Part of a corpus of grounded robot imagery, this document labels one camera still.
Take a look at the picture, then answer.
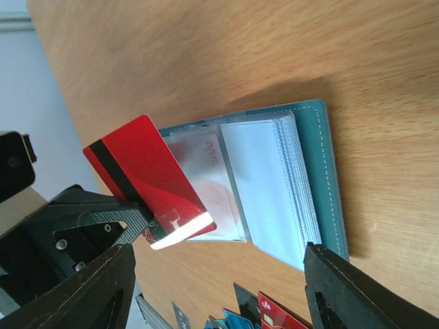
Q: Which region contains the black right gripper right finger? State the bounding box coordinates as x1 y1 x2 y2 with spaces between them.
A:
304 243 438 329

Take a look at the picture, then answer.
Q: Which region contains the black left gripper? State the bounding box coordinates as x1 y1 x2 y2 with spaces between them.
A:
1 185 158 305

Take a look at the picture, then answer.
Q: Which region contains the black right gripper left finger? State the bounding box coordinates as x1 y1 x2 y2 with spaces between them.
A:
1 244 135 328

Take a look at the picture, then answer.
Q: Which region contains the red VIP card top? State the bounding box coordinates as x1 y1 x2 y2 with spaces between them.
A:
166 134 245 241

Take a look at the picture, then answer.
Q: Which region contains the red vip card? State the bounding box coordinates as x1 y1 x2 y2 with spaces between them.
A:
166 134 245 241
258 292 308 329

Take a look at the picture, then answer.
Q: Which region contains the teal leather card holder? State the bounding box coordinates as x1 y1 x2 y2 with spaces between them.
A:
160 99 348 270

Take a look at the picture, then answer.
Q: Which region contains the black card near right arm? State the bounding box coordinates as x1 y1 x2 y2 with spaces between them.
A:
233 282 261 326

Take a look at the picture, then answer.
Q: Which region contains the red VIP card in pile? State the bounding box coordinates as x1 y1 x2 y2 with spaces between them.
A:
258 292 308 329

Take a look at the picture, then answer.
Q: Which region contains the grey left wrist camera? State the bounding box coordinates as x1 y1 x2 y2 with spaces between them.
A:
0 131 37 202

